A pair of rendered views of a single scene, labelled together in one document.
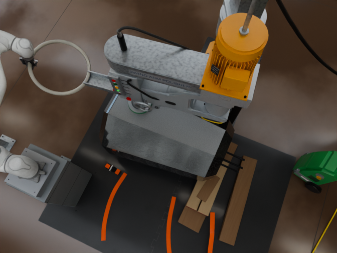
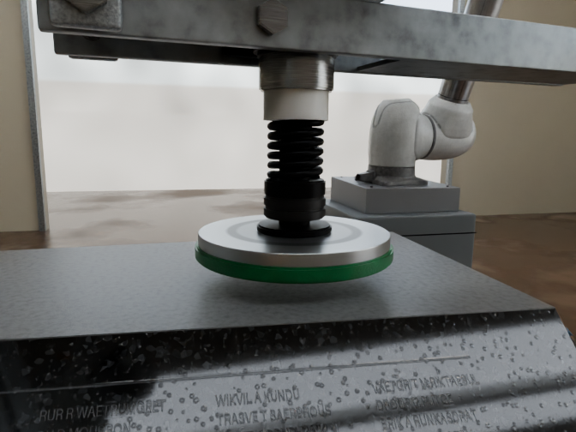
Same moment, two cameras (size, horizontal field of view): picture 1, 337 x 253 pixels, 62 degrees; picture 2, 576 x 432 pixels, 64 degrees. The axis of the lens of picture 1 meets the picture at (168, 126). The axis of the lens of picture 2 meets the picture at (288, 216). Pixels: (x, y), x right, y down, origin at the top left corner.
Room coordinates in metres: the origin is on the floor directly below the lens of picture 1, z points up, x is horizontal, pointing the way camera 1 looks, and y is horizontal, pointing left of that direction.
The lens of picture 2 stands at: (1.40, -0.10, 1.03)
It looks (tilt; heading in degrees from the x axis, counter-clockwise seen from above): 10 degrees down; 138
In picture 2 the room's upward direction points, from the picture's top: 1 degrees clockwise
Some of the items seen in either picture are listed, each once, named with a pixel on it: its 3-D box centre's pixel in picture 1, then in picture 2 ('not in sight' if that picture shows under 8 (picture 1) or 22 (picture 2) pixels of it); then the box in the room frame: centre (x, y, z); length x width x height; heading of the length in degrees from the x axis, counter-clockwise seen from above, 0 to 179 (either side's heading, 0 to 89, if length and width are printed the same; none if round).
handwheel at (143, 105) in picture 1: (144, 102); not in sight; (0.88, 0.17, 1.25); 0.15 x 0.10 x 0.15; 69
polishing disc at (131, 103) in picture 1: (139, 101); (294, 235); (1.03, 0.24, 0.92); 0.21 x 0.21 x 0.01
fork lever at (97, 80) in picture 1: (124, 88); (387, 45); (1.07, 0.34, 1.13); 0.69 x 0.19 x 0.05; 69
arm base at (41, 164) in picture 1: (32, 170); (386, 174); (0.48, 1.16, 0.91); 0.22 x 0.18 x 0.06; 73
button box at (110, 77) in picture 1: (117, 85); not in sight; (0.95, 0.35, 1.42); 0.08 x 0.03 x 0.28; 69
